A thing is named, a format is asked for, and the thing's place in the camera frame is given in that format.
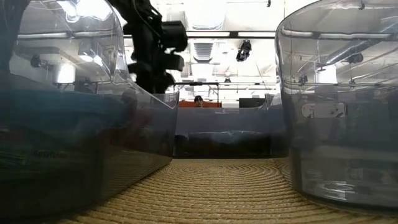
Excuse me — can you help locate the orange partition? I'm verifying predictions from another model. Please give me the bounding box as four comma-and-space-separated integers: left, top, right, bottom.
178, 100, 222, 108

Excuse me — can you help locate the long ceiling light strip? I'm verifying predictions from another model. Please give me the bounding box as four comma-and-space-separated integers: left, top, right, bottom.
123, 30, 277, 40

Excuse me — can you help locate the clear grey plastic tray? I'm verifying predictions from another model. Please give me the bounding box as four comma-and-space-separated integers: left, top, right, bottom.
275, 0, 398, 215
172, 93, 290, 159
0, 0, 180, 218

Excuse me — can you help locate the black hanging spotlight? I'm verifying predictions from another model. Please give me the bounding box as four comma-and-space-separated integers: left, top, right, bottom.
235, 39, 253, 63

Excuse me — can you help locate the black monitor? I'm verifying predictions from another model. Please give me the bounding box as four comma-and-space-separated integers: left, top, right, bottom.
238, 98, 267, 108

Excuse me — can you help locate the round woven straw placemat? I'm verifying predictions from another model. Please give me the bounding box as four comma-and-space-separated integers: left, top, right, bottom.
55, 157, 398, 224

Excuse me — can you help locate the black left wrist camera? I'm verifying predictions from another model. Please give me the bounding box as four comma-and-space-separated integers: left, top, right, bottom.
160, 52, 185, 72

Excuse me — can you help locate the black metal gantry frame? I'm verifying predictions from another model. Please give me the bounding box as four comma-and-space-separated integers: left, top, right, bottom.
172, 82, 220, 107

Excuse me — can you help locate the silver ventilation duct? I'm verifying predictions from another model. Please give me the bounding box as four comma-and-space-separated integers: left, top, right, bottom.
186, 0, 228, 63

